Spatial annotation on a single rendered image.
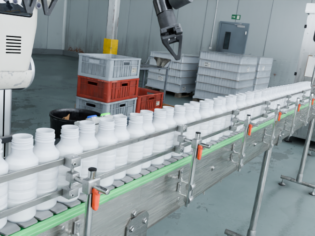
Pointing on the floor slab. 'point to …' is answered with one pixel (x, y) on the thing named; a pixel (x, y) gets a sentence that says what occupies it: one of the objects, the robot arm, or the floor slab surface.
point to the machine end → (309, 49)
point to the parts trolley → (154, 69)
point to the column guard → (110, 46)
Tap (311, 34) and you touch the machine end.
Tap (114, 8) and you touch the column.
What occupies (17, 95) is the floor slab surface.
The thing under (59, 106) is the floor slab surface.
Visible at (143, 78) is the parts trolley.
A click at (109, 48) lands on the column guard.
